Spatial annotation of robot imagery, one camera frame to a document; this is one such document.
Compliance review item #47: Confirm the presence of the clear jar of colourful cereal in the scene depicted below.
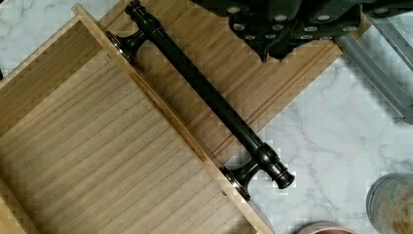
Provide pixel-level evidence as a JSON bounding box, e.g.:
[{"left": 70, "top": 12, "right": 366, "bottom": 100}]
[{"left": 365, "top": 173, "right": 413, "bottom": 234}]

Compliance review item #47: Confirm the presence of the pink bowl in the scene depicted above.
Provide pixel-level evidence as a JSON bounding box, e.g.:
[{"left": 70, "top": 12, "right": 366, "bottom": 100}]
[{"left": 297, "top": 222, "right": 356, "bottom": 234}]

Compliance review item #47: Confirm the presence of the toaster oven with open door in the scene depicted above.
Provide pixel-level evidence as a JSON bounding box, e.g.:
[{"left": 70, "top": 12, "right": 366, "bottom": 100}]
[{"left": 336, "top": 16, "right": 413, "bottom": 125}]

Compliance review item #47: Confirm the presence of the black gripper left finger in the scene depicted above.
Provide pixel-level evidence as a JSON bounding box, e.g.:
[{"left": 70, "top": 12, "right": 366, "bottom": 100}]
[{"left": 192, "top": 0, "right": 301, "bottom": 62}]

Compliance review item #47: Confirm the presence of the wooden drawer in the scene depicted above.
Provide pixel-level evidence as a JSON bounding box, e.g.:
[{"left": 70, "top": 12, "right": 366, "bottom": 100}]
[{"left": 1, "top": 6, "right": 273, "bottom": 234}]

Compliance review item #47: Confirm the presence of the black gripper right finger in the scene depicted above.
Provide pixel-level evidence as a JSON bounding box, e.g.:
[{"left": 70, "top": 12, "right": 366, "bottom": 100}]
[{"left": 269, "top": 0, "right": 412, "bottom": 59}]

